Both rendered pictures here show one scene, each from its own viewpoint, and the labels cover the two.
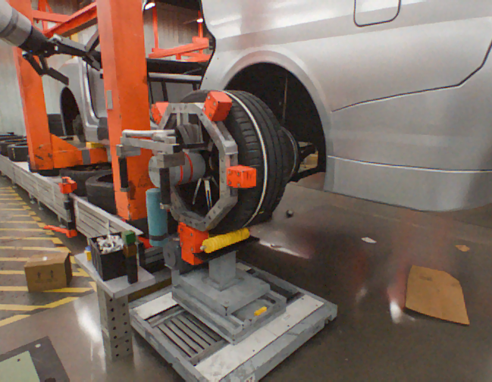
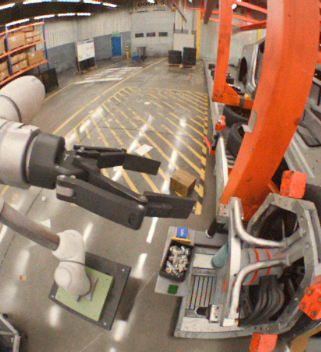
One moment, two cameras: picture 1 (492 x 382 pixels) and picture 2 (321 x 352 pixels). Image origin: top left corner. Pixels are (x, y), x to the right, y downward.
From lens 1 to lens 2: 1.18 m
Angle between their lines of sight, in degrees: 57
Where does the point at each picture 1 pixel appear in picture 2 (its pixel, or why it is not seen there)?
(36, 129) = (218, 79)
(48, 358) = (121, 282)
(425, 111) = not seen: outside the picture
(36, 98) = (222, 62)
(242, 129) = (305, 327)
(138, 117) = (271, 156)
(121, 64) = (278, 97)
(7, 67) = not seen: hidden behind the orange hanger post
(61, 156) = (227, 98)
